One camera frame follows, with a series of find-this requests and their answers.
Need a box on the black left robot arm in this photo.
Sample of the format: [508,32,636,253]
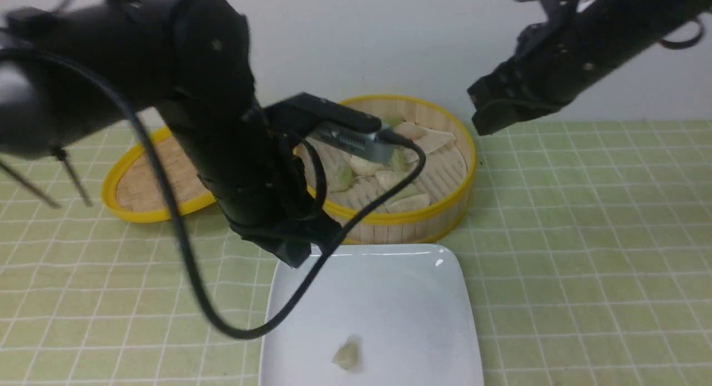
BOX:
[2,0,342,268]

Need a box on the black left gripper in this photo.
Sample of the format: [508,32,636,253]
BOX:
[159,100,342,269]

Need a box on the pale white dumpling middle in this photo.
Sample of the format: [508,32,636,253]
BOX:
[348,155,387,177]

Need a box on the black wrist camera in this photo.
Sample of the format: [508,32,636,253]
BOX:
[264,92,395,165]

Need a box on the yellow rimmed bamboo steamer basket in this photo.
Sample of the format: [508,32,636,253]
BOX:
[324,95,476,244]

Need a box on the black camera cable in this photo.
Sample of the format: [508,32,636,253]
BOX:
[0,46,427,340]

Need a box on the green checkered tablecloth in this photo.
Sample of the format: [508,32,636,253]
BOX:
[1,121,710,385]

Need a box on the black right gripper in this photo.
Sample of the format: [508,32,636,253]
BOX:
[468,2,590,137]

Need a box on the green dumpling left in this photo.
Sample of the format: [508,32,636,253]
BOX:
[327,161,353,193]

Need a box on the yellow rimmed bamboo steamer lid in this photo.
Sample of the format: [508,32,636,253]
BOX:
[102,127,215,223]

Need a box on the white dumpling centre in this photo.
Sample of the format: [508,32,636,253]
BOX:
[374,171,409,191]

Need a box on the green dumpling rear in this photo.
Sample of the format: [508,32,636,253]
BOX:
[381,113,405,129]

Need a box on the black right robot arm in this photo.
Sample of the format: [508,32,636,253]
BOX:
[467,0,710,136]

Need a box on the pink dumpling rear right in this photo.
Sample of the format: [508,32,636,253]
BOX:
[394,121,428,142]

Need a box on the pale green dumpling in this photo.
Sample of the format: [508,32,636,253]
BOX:
[332,335,361,372]

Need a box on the green dumpling centre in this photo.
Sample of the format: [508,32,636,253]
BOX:
[388,147,408,172]

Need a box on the white dumpling front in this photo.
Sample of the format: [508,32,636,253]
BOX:
[386,194,431,214]

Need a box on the white square plate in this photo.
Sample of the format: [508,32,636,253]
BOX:
[259,244,484,385]

